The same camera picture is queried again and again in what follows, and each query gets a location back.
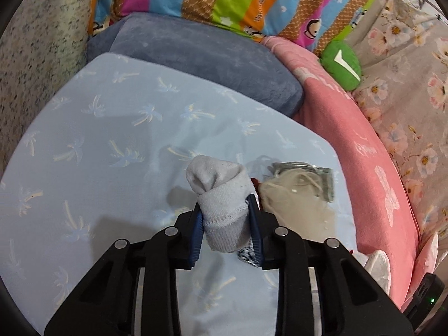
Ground blue-grey cushion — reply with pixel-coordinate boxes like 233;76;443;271
87;12;304;118

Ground pink printed pillow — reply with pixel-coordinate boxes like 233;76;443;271
413;233;440;288

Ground grey floral blanket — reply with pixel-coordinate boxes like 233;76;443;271
350;0;448;239

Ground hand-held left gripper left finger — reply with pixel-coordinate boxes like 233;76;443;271
44;206;204;336

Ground clear bag with beige cloth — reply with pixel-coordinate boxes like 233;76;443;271
257;162;337;243

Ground green round cushion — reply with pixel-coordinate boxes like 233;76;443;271
318;40;362;92

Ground speckled white cloth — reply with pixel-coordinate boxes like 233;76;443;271
0;0;97;169

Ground light blue palm-print cloth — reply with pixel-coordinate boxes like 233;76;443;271
0;52;358;336

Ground white sock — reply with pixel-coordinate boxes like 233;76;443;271
185;156;258;253

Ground colourful striped cartoon blanket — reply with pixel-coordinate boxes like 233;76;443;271
87;0;393;58

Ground blue patterned cloth scrap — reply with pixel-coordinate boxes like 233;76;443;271
237;241;261;267

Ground pink blanket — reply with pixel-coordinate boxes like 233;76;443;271
262;37;421;313

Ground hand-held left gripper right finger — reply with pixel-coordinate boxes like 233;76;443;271
245;193;415;336

